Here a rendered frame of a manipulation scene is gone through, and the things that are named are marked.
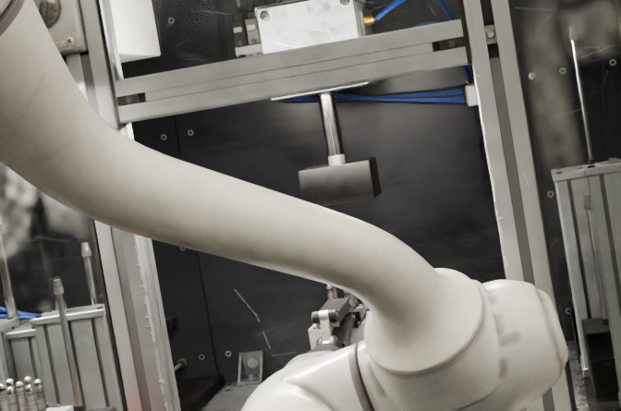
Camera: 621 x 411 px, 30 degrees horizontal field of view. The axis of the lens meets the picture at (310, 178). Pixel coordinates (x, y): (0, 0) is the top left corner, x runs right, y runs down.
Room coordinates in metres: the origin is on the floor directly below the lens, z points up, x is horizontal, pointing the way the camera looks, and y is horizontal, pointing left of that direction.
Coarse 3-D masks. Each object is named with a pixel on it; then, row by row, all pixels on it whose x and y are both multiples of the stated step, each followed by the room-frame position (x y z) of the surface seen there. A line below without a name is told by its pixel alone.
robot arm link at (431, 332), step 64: (0, 64) 0.70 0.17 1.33; (64, 64) 0.75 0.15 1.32; (0, 128) 0.73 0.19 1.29; (64, 128) 0.75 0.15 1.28; (64, 192) 0.77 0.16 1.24; (128, 192) 0.78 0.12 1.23; (192, 192) 0.80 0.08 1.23; (256, 192) 0.83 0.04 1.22; (256, 256) 0.83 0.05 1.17; (320, 256) 0.84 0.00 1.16; (384, 256) 0.86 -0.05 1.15; (384, 320) 0.89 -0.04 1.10; (448, 320) 0.89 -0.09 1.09; (512, 320) 0.90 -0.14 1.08; (384, 384) 0.92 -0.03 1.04; (448, 384) 0.89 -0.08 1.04; (512, 384) 0.90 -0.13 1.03
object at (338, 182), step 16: (320, 96) 1.37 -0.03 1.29; (336, 112) 1.37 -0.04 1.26; (336, 128) 1.37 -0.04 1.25; (336, 144) 1.37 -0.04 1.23; (336, 160) 1.37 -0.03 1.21; (368, 160) 1.34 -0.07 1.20; (304, 176) 1.35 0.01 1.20; (320, 176) 1.35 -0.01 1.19; (336, 176) 1.35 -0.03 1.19; (352, 176) 1.34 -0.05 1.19; (368, 176) 1.34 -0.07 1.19; (304, 192) 1.35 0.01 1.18; (320, 192) 1.35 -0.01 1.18; (336, 192) 1.35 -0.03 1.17; (352, 192) 1.34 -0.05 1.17; (368, 192) 1.34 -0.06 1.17
